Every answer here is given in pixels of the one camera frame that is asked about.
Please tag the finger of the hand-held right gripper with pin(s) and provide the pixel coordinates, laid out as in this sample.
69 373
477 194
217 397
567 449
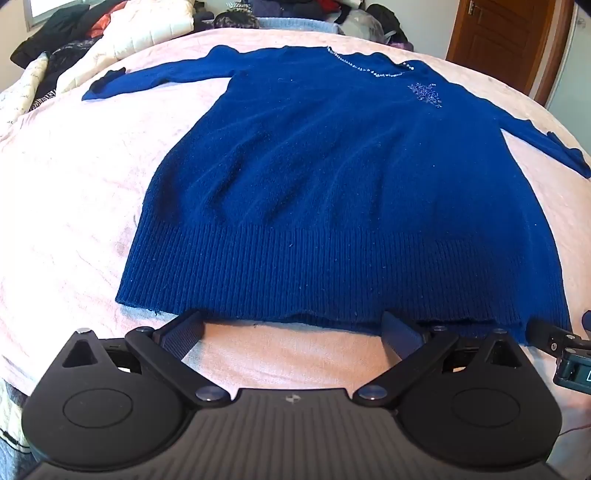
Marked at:
549 336

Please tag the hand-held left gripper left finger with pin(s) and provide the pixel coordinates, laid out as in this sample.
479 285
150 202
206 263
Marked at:
183 334

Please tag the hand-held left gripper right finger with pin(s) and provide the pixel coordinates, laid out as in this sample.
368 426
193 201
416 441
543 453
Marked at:
400 336

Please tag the blue knit sweater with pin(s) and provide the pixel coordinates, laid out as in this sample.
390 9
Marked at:
332 184

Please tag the pile of dark clothes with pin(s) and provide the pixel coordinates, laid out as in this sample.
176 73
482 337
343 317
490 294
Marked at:
286 8

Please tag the pink blanket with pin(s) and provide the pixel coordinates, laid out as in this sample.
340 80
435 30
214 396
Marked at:
74 194

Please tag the dark patterned garment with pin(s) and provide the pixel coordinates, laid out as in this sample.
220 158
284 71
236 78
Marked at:
64 69

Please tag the white printed quilt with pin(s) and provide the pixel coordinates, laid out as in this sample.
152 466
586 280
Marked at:
21 87

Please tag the brown wooden door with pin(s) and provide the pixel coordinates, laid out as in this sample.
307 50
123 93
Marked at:
498 37

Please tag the white puffer jacket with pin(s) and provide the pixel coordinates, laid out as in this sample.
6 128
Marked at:
143 32

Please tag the clear plastic bag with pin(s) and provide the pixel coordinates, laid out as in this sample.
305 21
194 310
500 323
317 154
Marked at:
369 27

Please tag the orange garment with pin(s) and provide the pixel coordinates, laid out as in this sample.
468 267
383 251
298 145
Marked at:
100 24

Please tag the light blue cloth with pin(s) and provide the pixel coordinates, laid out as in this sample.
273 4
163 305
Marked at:
300 25

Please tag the black jacket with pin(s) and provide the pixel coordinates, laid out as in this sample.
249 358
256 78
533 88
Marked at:
51 34

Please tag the window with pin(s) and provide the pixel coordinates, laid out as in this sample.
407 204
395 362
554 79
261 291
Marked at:
46 7

